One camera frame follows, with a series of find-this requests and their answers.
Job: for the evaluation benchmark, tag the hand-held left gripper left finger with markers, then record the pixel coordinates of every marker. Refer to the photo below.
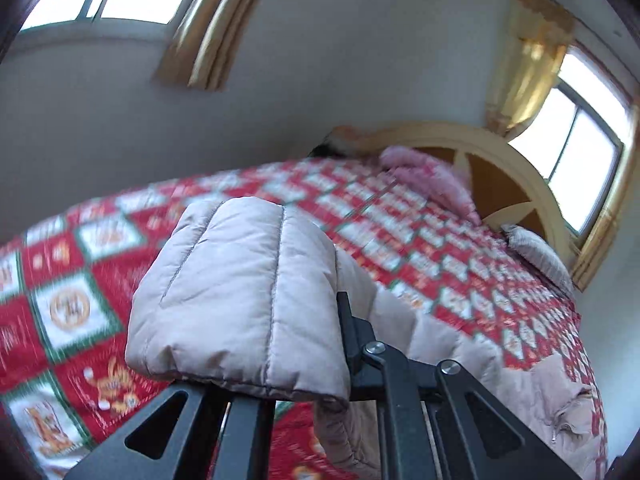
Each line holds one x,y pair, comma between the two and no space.
200,410

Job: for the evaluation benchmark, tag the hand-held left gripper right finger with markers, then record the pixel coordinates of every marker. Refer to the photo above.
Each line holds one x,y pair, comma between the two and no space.
360,350

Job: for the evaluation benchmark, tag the beige puffer jacket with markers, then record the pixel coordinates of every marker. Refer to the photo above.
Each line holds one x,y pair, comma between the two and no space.
240,285

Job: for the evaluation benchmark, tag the pink fluffy blanket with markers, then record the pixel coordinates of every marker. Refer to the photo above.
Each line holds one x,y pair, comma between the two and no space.
425,170

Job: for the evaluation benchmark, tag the red checkered bed sheet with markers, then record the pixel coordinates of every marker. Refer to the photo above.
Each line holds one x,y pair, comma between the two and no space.
75,260

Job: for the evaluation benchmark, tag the grey pillow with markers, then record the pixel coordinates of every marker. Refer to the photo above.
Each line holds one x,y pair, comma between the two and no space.
537,255

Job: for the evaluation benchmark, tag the dark cloth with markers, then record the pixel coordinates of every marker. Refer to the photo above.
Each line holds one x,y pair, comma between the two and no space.
322,151

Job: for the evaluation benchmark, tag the arched wooden headboard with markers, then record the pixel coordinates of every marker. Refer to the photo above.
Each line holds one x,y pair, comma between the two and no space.
500,180

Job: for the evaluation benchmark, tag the window behind headboard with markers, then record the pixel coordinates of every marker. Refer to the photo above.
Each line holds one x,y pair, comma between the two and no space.
585,160

